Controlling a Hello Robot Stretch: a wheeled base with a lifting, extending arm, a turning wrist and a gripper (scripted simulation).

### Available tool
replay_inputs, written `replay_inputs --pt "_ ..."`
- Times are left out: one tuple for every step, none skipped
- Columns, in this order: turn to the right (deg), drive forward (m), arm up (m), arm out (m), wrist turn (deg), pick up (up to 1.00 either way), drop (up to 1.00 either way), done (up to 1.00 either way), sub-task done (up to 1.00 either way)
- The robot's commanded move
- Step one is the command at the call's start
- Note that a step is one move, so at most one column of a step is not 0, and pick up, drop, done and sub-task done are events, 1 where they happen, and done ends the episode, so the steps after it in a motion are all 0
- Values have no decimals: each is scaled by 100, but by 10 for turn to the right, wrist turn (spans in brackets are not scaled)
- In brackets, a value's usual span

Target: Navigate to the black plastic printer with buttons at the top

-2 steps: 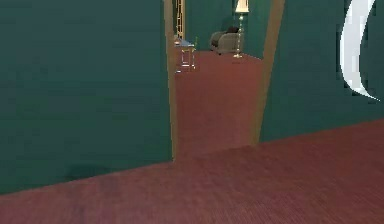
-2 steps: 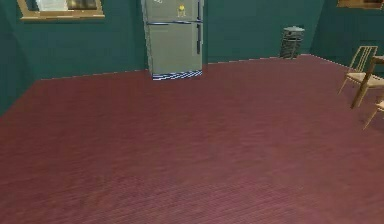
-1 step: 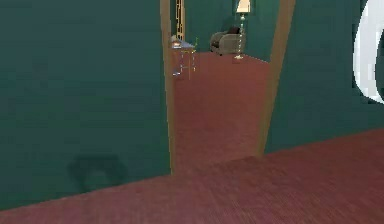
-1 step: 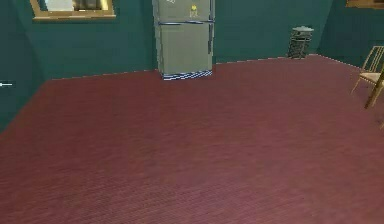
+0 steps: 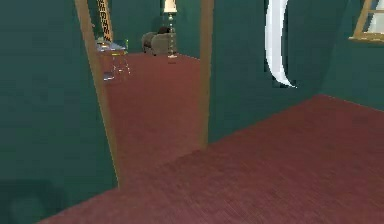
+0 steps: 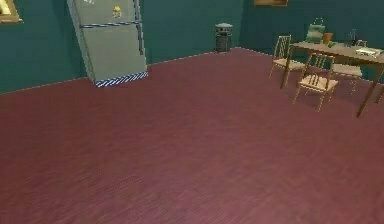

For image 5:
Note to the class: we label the grey armchair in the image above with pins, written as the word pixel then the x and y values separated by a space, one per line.
pixel 160 43

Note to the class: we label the floor lamp with cream shade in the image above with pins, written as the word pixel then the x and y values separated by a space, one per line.
pixel 171 20

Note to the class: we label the glass side table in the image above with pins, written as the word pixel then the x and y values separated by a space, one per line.
pixel 111 50

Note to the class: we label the white curved floor lamp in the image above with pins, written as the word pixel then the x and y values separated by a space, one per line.
pixel 274 43

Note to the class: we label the wooden framed window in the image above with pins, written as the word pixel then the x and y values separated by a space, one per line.
pixel 361 31

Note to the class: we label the wooden door frame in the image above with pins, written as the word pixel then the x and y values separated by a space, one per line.
pixel 206 83

